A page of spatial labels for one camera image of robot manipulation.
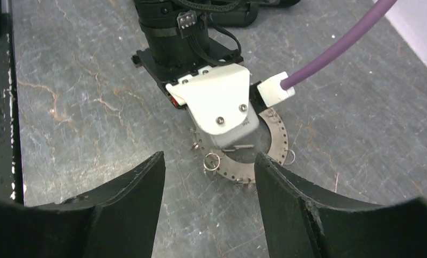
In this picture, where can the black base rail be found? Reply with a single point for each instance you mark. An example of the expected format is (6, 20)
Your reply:
(11, 175)

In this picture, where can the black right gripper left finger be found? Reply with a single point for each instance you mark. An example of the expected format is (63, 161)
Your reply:
(116, 219)

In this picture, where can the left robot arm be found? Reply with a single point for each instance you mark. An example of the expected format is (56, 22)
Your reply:
(179, 44)

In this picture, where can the black poker chip case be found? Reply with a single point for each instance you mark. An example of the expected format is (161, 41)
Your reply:
(246, 14)

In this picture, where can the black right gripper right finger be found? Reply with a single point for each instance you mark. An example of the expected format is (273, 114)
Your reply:
(302, 219)

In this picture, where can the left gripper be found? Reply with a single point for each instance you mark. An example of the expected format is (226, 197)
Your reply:
(163, 76)

